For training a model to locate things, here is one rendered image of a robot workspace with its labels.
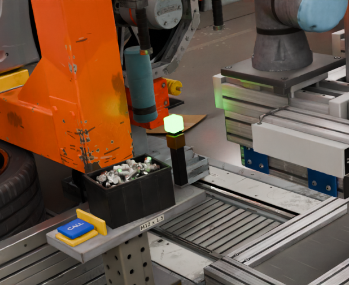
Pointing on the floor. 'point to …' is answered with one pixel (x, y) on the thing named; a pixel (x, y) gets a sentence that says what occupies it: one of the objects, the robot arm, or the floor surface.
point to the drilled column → (129, 263)
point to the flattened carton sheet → (191, 120)
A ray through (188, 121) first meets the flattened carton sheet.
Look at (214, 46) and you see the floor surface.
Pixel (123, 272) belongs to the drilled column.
